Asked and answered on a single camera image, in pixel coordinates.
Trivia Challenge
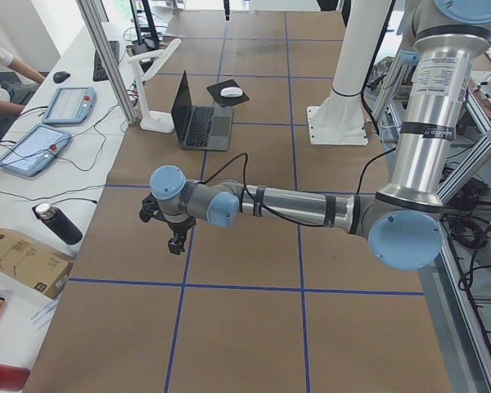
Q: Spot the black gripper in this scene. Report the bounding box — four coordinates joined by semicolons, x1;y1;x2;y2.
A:
139;194;196;255

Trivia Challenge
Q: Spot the black mouse pad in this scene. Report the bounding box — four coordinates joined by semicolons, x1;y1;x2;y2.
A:
206;79;250;106

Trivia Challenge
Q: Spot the white computer mouse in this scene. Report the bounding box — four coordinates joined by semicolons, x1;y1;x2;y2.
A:
220;86;243;98

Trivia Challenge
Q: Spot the grey laptop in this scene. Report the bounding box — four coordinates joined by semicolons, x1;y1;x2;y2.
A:
171;72;233;151

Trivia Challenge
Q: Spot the white desk lamp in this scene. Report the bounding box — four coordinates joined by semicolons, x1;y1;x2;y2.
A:
128;38;182;133

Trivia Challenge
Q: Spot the black desk mouse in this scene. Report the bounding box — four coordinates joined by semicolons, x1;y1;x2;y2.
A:
52;71;70;84

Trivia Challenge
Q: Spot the black water bottle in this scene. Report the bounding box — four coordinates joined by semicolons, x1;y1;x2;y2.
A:
34;202;83;245

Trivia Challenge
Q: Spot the black keyboard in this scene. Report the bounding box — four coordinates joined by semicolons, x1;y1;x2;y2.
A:
92;39;120;83

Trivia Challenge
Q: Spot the cardboard box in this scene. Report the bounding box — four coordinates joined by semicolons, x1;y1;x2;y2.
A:
0;228;74;299

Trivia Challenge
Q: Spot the blue teach pendant near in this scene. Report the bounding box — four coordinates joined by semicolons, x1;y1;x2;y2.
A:
0;124;72;177

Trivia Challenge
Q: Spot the blue teach pendant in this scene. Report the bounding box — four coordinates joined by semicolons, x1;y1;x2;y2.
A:
0;124;72;177
42;87;96;126

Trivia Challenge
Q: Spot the blue teach pendant far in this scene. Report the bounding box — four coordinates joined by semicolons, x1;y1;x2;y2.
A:
42;87;96;126

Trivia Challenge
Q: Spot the red object table corner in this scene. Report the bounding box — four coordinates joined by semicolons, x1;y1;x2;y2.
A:
0;364;31;392

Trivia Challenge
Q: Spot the seated person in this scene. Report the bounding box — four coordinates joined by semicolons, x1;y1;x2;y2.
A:
0;46;45;142

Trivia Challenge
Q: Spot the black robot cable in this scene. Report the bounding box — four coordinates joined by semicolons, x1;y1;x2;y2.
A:
198;147;397;228

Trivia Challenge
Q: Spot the aluminium frame post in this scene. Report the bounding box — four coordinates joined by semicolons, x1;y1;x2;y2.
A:
76;0;137;125

